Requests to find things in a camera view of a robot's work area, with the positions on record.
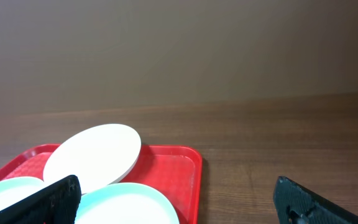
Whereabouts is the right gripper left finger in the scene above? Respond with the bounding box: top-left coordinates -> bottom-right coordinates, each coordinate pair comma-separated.
0,175 -> 81,224

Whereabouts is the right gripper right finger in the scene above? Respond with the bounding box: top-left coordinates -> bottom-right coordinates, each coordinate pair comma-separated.
273,176 -> 358,224

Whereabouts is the light blue plate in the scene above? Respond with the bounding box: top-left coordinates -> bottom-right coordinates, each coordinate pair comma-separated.
75,183 -> 180,224
0,177 -> 46,211

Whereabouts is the red plastic tray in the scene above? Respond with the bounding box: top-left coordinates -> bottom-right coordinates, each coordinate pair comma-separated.
0,144 -> 203,224

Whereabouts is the white round plate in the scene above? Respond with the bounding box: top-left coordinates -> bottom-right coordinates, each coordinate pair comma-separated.
42,124 -> 142,194

